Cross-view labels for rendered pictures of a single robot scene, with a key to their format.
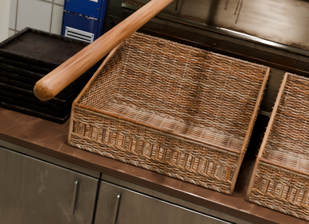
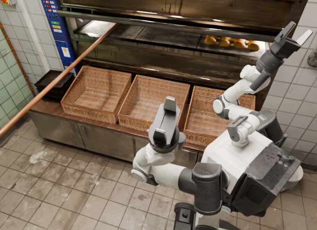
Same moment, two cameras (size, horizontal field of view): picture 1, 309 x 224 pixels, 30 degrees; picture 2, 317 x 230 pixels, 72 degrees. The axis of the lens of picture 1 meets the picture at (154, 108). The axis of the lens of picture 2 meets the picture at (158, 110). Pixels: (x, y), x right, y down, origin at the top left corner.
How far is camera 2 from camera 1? 98 cm
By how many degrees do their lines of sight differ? 18
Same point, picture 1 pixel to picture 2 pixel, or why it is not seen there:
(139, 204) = (90, 129)
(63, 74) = not seen: outside the picture
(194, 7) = (101, 55)
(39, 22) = (56, 64)
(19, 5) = (48, 59)
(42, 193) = (63, 127)
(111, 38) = (13, 119)
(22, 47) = (46, 80)
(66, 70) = not seen: outside the picture
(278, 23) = (129, 58)
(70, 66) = not seen: outside the picture
